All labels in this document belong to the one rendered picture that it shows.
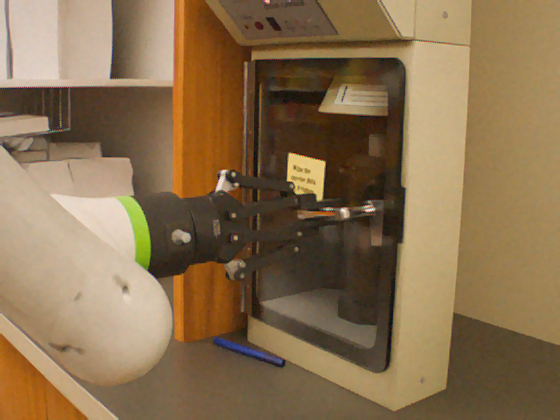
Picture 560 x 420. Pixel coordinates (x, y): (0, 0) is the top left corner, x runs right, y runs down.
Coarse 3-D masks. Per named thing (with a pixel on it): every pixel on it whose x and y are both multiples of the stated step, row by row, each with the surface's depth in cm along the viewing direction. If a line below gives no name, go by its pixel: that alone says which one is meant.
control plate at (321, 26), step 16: (224, 0) 94; (240, 0) 92; (256, 0) 89; (272, 0) 87; (288, 0) 85; (304, 0) 83; (240, 16) 95; (256, 16) 93; (272, 16) 90; (288, 16) 88; (304, 16) 86; (320, 16) 84; (256, 32) 96; (272, 32) 94; (288, 32) 91; (304, 32) 89; (320, 32) 87; (336, 32) 85
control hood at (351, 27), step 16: (208, 0) 97; (320, 0) 81; (336, 0) 79; (352, 0) 78; (368, 0) 76; (384, 0) 75; (400, 0) 77; (224, 16) 98; (336, 16) 82; (352, 16) 80; (368, 16) 78; (384, 16) 77; (400, 16) 77; (240, 32) 99; (352, 32) 83; (368, 32) 81; (384, 32) 79; (400, 32) 78
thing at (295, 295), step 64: (256, 64) 102; (320, 64) 91; (384, 64) 82; (256, 128) 103; (320, 128) 92; (384, 128) 83; (256, 192) 105; (384, 192) 84; (320, 256) 95; (384, 256) 85; (320, 320) 96; (384, 320) 86
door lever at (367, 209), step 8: (368, 200) 86; (320, 208) 87; (328, 208) 85; (336, 208) 84; (344, 208) 83; (352, 208) 84; (360, 208) 85; (368, 208) 86; (304, 216) 89; (312, 216) 87; (320, 216) 86; (328, 216) 85; (336, 216) 84; (344, 216) 83; (352, 216) 84; (368, 216) 86
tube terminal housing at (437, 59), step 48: (432, 0) 81; (288, 48) 97; (336, 48) 90; (384, 48) 83; (432, 48) 82; (432, 96) 83; (432, 144) 84; (432, 192) 86; (432, 240) 87; (432, 288) 89; (288, 336) 104; (432, 336) 91; (384, 384) 89; (432, 384) 93
